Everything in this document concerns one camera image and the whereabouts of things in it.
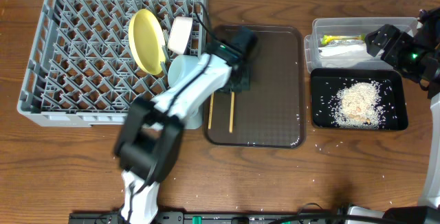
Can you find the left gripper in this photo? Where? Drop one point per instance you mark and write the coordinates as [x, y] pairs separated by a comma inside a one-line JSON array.
[[238, 82]]

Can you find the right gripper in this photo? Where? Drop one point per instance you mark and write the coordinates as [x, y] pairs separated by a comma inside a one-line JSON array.
[[401, 39]]

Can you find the wooden chopstick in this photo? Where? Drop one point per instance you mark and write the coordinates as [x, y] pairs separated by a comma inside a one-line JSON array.
[[211, 111], [231, 119]]

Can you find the light blue bowl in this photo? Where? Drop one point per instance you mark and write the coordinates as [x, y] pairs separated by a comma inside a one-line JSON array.
[[180, 67]]

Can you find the white paper napkin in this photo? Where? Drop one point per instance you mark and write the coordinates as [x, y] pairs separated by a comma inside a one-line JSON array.
[[356, 50]]

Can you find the white bowl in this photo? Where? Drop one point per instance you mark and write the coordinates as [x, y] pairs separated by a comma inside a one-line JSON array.
[[180, 34]]

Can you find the green snack wrapper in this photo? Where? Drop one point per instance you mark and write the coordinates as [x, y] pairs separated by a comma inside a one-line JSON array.
[[333, 39]]

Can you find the yellow plate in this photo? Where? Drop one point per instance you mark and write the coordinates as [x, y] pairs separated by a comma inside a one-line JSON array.
[[146, 41]]

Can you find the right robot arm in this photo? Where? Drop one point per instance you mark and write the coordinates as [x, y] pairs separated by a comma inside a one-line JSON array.
[[417, 59]]

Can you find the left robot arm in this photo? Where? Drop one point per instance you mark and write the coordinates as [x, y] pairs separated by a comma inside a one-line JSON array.
[[151, 136]]

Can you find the black waste tray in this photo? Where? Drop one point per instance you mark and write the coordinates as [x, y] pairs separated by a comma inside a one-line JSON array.
[[324, 79]]

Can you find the grey dishwasher rack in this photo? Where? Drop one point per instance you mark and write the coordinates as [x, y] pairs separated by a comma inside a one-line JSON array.
[[81, 71]]

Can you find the dark brown serving tray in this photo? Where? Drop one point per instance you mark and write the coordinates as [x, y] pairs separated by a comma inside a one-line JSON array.
[[272, 113]]

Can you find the rice pile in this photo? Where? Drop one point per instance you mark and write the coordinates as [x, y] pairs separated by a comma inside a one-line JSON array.
[[359, 104]]

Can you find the clear plastic bin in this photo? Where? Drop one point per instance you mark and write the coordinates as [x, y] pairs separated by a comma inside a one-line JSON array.
[[350, 26]]

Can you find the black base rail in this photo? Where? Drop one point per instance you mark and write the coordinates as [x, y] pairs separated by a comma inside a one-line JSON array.
[[177, 218]]

